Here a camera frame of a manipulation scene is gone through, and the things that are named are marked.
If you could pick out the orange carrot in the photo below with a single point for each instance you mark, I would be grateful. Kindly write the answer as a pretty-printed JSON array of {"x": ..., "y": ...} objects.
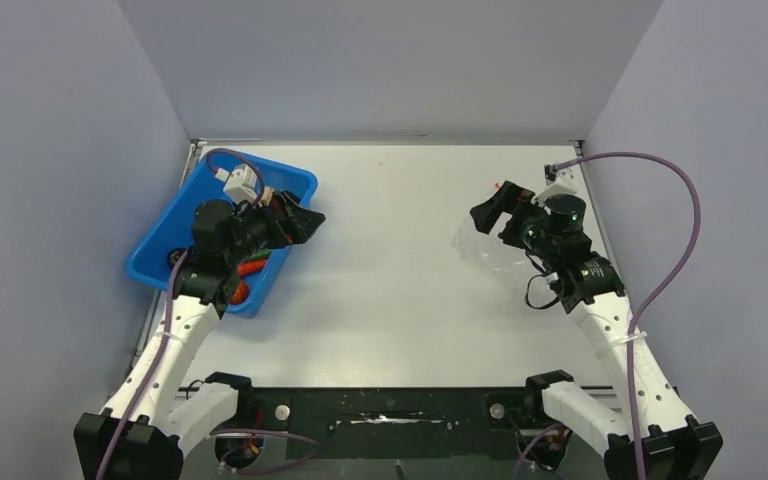
[{"x": 251, "y": 267}]

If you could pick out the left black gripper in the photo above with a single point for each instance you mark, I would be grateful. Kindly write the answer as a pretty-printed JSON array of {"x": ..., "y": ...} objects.
[{"x": 296, "y": 225}]

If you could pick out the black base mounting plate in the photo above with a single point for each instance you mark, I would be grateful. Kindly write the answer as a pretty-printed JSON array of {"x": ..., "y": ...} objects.
[{"x": 395, "y": 423}]

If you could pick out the orange tomato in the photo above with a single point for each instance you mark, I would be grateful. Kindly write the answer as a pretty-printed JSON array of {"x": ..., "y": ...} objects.
[{"x": 241, "y": 294}]

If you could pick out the green chili pepper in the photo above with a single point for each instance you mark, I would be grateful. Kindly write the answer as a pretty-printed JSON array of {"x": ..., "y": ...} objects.
[{"x": 260, "y": 255}]

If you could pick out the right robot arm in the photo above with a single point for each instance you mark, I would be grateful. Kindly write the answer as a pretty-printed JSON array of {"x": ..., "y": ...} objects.
[{"x": 653, "y": 434}]

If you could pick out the clear zip top bag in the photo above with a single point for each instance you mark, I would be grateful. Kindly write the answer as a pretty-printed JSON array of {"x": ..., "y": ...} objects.
[{"x": 485, "y": 254}]

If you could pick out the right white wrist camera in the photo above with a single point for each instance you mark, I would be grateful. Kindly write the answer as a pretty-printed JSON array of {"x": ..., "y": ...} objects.
[{"x": 558, "y": 182}]

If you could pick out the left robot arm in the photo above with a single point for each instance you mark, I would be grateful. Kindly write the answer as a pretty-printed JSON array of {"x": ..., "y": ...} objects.
[{"x": 140, "y": 433}]

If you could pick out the blue plastic bin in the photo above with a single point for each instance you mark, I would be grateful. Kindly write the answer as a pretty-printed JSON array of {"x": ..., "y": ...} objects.
[{"x": 148, "y": 264}]

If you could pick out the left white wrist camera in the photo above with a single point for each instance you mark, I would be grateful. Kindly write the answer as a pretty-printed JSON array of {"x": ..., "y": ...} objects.
[{"x": 240, "y": 185}]

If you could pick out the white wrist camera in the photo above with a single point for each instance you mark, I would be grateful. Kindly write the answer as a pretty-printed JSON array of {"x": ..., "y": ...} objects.
[
  {"x": 240, "y": 185},
  {"x": 558, "y": 182}
]

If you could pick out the dark plum front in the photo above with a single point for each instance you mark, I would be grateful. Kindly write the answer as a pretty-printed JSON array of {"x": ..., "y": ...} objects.
[{"x": 174, "y": 256}]

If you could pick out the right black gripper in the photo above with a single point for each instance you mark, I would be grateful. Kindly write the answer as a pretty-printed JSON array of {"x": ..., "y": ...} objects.
[{"x": 486, "y": 215}]

